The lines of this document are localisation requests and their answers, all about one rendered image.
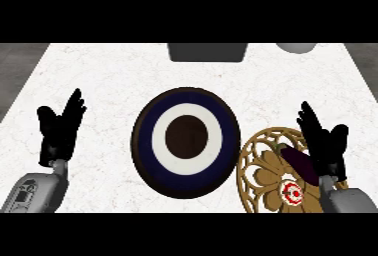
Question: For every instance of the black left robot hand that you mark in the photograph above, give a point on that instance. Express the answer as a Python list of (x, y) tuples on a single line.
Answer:
[(59, 133)]

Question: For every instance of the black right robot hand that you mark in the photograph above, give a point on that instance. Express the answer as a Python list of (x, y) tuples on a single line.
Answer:
[(322, 143)]

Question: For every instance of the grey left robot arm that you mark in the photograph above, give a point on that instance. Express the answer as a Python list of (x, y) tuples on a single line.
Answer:
[(39, 191)]

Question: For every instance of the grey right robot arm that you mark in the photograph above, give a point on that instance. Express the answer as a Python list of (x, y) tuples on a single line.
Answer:
[(341, 196)]

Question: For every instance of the golden openwork round placemat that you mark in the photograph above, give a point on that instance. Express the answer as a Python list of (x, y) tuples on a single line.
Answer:
[(263, 173)]

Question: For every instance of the red white cupcake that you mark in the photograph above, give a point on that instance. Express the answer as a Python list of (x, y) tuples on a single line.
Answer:
[(293, 192)]

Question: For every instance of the blue white ringed plate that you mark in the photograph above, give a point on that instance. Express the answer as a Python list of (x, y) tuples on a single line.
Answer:
[(186, 142)]

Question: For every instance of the dark purple eggplant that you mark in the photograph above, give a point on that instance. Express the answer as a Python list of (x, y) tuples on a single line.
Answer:
[(301, 165)]

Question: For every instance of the pale grey round object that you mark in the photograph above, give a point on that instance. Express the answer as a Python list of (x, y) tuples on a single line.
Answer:
[(295, 47)]

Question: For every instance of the dark grey box appliance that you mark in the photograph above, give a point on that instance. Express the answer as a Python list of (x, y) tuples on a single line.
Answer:
[(207, 52)]

